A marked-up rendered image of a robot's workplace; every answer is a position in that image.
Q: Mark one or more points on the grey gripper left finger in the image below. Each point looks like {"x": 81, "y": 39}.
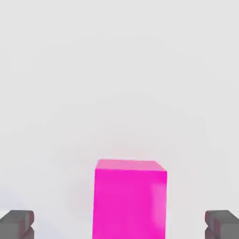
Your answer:
{"x": 15, "y": 226}

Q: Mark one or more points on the small magenta cube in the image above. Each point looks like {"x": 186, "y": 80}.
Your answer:
{"x": 128, "y": 201}

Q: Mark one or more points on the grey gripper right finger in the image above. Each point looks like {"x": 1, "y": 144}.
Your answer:
{"x": 224, "y": 226}

